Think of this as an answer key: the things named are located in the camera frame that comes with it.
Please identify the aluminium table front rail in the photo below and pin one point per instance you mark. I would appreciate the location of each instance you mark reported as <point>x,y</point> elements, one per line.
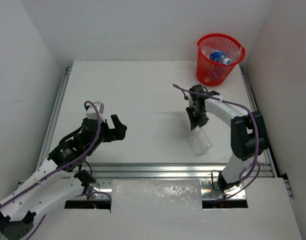
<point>152,170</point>

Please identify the red mesh plastic bin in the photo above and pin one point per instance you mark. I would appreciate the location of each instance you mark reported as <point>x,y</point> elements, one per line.
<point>206,45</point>

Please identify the aluminium table right rail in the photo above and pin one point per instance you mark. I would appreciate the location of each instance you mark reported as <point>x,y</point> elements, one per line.
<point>269,156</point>

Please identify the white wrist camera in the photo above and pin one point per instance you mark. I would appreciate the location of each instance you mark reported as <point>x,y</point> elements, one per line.
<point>190,102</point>
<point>91,110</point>

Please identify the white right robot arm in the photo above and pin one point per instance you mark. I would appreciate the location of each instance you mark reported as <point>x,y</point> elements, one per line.
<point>248,135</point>

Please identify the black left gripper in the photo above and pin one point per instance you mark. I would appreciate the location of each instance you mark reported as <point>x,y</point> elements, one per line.
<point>108,131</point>

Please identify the aluminium table left rail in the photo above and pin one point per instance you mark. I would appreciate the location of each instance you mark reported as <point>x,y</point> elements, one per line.
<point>49,134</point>

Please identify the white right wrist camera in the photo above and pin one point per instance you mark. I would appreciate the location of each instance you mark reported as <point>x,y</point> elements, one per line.
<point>190,102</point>

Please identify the translucent plastic sheet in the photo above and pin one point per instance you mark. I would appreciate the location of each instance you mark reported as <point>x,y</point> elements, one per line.
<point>156,195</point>

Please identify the blue label bottle Chinese text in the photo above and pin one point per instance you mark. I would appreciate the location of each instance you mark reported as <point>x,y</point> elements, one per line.
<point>219,57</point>

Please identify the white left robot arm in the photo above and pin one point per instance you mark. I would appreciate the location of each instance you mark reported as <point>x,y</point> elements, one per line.
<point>55,182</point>

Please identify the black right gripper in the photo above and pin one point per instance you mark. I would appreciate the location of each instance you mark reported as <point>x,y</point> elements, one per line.
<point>196,122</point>

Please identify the clear unlabelled bottle white cap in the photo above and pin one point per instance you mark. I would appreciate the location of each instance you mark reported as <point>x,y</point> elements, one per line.
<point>199,142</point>

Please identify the blue label bottle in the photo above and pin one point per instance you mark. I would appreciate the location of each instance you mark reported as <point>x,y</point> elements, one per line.
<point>234,53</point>
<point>214,75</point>

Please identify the aluminium table rail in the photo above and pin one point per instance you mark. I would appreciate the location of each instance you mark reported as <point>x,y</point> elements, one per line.
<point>49,134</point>
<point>152,170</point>
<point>269,156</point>

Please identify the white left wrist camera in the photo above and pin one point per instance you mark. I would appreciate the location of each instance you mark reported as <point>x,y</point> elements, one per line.
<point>91,110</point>

